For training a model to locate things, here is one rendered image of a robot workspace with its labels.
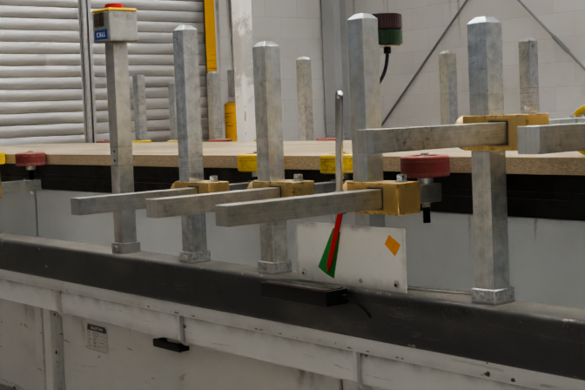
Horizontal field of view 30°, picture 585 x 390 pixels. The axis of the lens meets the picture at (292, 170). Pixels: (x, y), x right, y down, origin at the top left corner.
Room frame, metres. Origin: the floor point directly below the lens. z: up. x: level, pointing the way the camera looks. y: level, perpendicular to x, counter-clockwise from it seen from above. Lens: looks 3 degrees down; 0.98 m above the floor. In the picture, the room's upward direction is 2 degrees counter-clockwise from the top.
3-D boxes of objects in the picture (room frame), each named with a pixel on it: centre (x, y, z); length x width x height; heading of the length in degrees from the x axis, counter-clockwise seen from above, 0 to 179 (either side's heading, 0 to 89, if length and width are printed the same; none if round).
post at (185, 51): (2.14, 0.20, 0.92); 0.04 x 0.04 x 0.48; 40
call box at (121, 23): (2.34, 0.37, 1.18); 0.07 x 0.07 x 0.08; 40
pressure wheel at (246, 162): (2.20, 0.07, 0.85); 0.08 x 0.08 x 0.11
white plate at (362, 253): (1.76, -0.08, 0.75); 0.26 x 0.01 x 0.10; 40
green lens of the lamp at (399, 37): (1.79, -0.16, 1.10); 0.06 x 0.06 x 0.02
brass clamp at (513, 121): (1.55, -0.30, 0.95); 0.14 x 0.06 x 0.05; 40
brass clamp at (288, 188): (1.93, 0.02, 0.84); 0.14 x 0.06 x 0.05; 40
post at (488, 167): (1.56, -0.28, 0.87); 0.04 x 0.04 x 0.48; 40
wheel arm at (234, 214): (1.66, -0.07, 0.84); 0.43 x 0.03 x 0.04; 130
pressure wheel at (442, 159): (1.78, -0.22, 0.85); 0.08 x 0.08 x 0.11
